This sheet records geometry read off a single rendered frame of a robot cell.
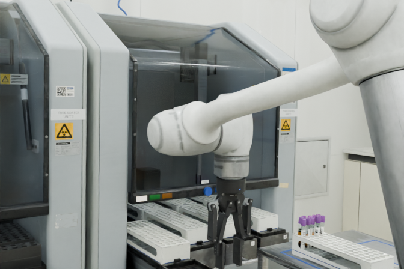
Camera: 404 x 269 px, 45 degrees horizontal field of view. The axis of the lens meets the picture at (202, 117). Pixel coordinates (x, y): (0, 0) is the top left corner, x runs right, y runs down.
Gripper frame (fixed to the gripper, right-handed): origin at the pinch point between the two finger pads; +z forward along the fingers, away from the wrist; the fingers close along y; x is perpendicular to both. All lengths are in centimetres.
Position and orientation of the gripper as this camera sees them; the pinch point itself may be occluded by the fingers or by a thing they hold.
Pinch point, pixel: (228, 254)
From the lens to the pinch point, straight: 131.2
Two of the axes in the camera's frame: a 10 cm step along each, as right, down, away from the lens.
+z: -0.2, 10.0, 0.5
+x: 5.6, 0.6, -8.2
